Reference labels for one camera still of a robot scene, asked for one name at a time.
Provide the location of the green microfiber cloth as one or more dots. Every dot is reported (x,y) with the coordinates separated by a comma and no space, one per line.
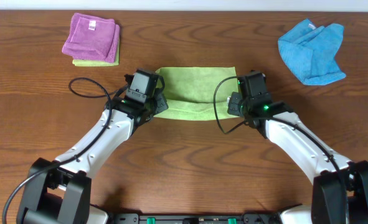
(194,93)

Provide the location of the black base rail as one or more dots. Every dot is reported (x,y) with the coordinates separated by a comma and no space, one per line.
(247,218)

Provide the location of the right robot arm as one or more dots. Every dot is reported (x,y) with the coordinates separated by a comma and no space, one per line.
(340,186)

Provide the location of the purple folded cloth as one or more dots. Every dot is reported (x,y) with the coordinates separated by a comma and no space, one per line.
(92,38)

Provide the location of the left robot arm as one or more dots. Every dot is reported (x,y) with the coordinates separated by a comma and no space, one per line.
(59,191)

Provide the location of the blue crumpled cloth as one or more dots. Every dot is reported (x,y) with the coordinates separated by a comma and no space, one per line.
(309,52)

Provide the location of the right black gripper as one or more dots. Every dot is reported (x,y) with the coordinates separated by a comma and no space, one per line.
(233,107)

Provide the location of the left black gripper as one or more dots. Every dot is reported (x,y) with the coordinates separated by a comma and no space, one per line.
(160,101)

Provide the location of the light green folded cloth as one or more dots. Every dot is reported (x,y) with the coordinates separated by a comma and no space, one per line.
(95,63)

